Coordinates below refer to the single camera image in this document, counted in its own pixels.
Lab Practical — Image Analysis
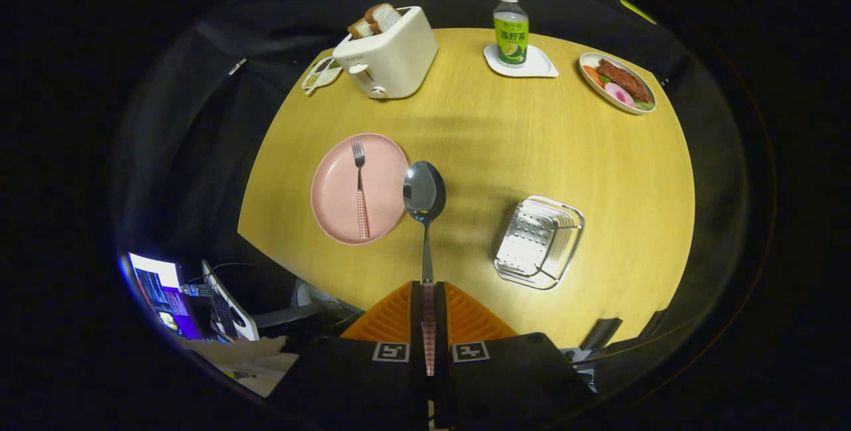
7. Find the brown meat piece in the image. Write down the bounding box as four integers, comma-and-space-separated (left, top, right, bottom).
596, 59, 651, 103

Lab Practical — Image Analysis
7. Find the white food plate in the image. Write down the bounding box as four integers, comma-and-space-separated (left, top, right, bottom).
578, 52, 658, 115

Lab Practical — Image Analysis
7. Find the checkered handle metal spoon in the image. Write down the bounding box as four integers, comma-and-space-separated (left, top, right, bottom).
403, 161, 447, 376

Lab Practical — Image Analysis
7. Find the pink plate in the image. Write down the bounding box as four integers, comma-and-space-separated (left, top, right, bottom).
310, 133, 411, 246

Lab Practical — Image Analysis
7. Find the white square coaster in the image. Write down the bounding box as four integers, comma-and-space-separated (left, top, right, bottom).
483, 43, 559, 78

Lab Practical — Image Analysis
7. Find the green label drink bottle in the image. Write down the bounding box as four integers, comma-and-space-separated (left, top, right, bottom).
493, 0, 530, 69

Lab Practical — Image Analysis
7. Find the white toaster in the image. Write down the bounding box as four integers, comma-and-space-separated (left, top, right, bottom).
332, 6, 439, 100

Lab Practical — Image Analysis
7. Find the metal wire cutlery basket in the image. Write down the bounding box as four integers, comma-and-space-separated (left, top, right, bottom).
493, 196, 586, 291

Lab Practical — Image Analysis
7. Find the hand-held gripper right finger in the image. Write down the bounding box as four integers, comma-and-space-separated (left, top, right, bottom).
435, 281, 596, 430

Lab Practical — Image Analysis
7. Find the pink round food slice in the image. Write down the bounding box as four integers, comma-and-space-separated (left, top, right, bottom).
604, 82, 636, 108

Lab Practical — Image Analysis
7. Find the checkered handle metal fork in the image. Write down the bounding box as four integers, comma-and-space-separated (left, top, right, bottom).
351, 140, 370, 240

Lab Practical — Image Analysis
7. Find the laptop with lit screen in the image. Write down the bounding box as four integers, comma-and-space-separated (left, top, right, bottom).
126, 253, 203, 340

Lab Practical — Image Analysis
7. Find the white divided condiment dish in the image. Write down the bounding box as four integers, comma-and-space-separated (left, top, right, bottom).
301, 56, 343, 96

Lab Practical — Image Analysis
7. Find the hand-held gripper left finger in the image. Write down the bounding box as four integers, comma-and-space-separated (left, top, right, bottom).
266, 281, 429, 430

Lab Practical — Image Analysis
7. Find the black table clamp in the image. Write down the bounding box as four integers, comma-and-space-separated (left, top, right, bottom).
580, 317, 624, 352

